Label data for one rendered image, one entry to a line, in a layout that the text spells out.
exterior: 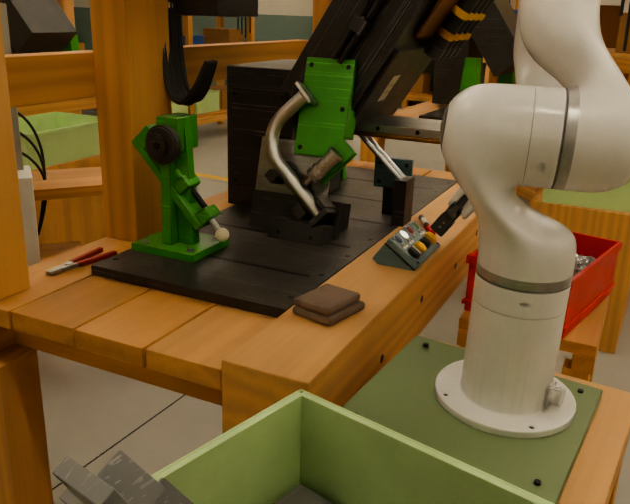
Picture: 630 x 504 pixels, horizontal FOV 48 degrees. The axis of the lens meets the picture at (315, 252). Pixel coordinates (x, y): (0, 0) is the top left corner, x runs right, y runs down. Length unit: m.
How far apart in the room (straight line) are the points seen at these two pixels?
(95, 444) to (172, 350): 1.43
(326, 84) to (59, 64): 0.54
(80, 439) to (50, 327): 1.34
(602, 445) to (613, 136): 0.40
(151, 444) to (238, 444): 1.72
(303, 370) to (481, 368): 0.24
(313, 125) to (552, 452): 0.89
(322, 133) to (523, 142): 0.76
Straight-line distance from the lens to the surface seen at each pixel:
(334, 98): 1.54
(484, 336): 0.94
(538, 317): 0.92
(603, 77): 0.90
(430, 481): 0.75
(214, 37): 8.31
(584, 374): 1.44
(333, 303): 1.13
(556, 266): 0.90
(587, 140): 0.85
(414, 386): 1.03
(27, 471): 1.51
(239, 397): 1.03
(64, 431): 2.59
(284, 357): 1.02
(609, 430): 1.05
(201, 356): 1.07
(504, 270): 0.89
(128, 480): 0.43
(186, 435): 2.49
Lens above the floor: 1.37
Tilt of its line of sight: 19 degrees down
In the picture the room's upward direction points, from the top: 2 degrees clockwise
